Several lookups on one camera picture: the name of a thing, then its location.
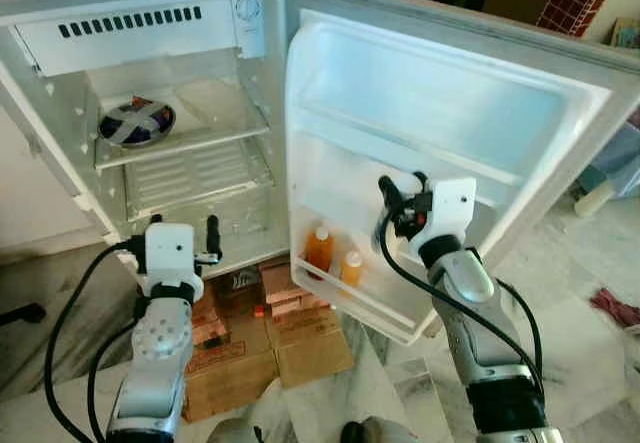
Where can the pale green robot left foot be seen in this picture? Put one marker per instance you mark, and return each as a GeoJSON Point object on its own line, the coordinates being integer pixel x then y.
{"type": "Point", "coordinates": [235, 431]}

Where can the clear glass fridge shelf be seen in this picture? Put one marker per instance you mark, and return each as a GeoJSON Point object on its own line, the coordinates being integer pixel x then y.
{"type": "Point", "coordinates": [220, 113]}

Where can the colourful picture book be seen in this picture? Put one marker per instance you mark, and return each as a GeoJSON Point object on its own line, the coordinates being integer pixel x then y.
{"type": "Point", "coordinates": [625, 33]}

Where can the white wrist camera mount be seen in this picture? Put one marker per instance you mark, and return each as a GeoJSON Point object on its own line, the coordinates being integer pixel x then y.
{"type": "Point", "coordinates": [450, 208]}
{"type": "Point", "coordinates": [172, 253]}

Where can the white door bottle rack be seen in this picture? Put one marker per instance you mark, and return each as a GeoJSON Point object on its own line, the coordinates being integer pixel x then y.
{"type": "Point", "coordinates": [360, 308]}

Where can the short orange juice bottle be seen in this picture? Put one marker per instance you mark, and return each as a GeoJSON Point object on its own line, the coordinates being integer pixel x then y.
{"type": "Point", "coordinates": [351, 269]}

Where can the light blue cloth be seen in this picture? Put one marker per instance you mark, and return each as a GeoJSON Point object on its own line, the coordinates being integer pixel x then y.
{"type": "Point", "coordinates": [615, 158]}

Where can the pale green robot foot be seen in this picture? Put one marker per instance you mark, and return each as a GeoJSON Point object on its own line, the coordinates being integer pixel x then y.
{"type": "Point", "coordinates": [235, 431]}
{"type": "Point", "coordinates": [390, 431]}

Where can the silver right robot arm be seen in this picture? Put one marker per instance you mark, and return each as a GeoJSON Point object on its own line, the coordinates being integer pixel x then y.
{"type": "Point", "coordinates": [490, 343]}

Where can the pale green robot right foot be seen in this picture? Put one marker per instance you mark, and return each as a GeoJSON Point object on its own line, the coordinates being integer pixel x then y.
{"type": "Point", "coordinates": [390, 431]}

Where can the white vented fridge panel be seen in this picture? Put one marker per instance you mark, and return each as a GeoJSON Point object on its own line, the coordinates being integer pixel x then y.
{"type": "Point", "coordinates": [130, 43]}

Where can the silver fridge door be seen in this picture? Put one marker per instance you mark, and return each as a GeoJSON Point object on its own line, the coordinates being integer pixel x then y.
{"type": "Point", "coordinates": [430, 103]}

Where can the dark blue crossed bowl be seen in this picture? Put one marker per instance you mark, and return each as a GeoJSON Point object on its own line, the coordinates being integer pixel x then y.
{"type": "Point", "coordinates": [137, 123]}

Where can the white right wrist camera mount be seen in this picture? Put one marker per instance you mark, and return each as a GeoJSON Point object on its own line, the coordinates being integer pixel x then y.
{"type": "Point", "coordinates": [450, 208]}

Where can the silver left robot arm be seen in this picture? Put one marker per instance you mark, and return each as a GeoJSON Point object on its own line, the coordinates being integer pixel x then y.
{"type": "Point", "coordinates": [155, 363]}

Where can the dark red cloth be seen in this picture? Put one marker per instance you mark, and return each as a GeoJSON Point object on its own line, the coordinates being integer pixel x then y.
{"type": "Point", "coordinates": [615, 308]}

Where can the tall orange juice bottle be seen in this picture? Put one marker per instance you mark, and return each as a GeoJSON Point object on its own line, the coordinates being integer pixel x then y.
{"type": "Point", "coordinates": [319, 251]}

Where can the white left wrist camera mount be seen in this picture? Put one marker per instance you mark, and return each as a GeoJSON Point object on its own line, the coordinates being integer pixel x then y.
{"type": "Point", "coordinates": [172, 253]}

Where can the brown flattened cardboard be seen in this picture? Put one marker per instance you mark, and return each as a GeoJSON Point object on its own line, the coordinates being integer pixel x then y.
{"type": "Point", "coordinates": [310, 353]}

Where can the round white thermostat dial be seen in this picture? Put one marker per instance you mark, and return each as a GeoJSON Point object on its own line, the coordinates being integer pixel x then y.
{"type": "Point", "coordinates": [248, 9]}

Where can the clear ribbed crisper cover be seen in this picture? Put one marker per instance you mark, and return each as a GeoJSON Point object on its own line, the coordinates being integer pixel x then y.
{"type": "Point", "coordinates": [200, 178]}

